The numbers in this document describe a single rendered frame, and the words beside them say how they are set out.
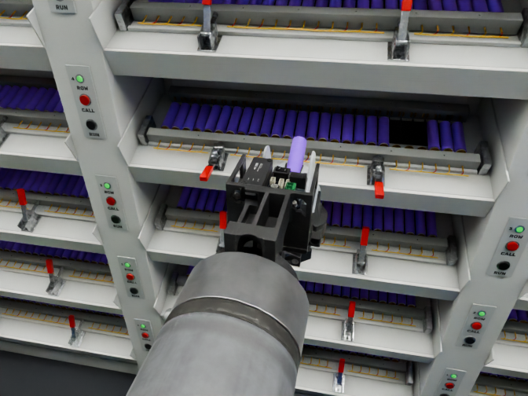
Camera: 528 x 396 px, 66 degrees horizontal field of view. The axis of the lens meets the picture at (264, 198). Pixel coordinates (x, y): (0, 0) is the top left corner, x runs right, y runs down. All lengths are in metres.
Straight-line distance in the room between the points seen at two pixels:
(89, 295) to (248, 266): 0.84
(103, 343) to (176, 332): 1.00
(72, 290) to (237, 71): 0.71
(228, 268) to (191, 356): 0.06
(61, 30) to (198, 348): 0.57
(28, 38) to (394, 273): 0.74
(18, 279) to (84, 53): 0.67
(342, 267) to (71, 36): 0.60
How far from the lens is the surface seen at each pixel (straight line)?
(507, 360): 1.02
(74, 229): 0.95
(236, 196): 0.34
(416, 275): 0.81
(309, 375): 1.10
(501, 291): 0.84
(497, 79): 0.63
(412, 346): 0.96
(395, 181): 0.68
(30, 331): 1.34
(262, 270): 0.26
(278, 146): 0.69
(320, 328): 0.94
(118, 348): 1.21
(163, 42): 0.66
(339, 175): 0.68
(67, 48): 0.71
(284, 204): 0.30
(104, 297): 1.06
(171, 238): 0.86
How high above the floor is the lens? 1.08
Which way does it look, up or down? 34 degrees down
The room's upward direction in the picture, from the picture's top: straight up
